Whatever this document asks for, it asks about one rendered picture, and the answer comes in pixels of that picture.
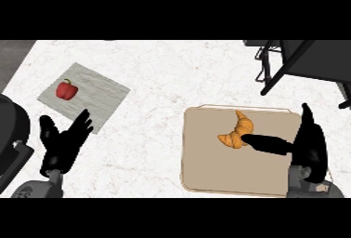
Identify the orange croissant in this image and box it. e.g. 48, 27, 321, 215
218, 109, 256, 151

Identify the black tiered shelf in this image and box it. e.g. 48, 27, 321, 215
244, 40, 351, 110

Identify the beige tray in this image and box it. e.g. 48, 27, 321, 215
181, 104, 335, 198

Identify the red bell pepper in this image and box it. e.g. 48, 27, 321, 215
55, 78, 80, 101

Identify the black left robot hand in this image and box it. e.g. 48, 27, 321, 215
39, 108, 95, 179

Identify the dark grey appliance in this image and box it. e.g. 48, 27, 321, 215
0, 94, 36, 193

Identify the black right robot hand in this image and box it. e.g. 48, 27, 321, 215
241, 102, 331, 184

